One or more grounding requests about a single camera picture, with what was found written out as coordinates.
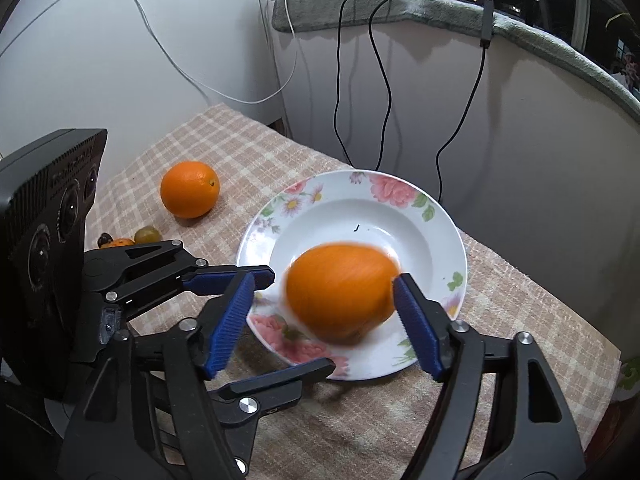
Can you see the green tomato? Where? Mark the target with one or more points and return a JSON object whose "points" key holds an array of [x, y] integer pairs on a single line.
{"points": [[147, 235]]}

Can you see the large orange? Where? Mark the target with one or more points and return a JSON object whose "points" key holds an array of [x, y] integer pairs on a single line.
{"points": [[189, 189], [341, 291]]}

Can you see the dark plum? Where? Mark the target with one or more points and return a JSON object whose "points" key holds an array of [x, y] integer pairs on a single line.
{"points": [[104, 239]]}

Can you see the green grey sill cloth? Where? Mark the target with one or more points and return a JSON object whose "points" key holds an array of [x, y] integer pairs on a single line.
{"points": [[455, 16]]}

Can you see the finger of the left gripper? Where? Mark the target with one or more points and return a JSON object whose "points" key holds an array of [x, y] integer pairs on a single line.
{"points": [[270, 384], [210, 274]]}

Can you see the white floral plate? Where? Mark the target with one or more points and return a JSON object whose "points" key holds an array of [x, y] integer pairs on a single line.
{"points": [[363, 207]]}

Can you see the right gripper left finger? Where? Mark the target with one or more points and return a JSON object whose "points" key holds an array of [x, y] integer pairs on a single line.
{"points": [[146, 413]]}

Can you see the beige checkered tablecloth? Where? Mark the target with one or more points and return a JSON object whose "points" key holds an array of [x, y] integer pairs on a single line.
{"points": [[342, 430]]}

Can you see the small mandarin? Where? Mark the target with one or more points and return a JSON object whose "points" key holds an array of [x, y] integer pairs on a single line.
{"points": [[118, 242]]}

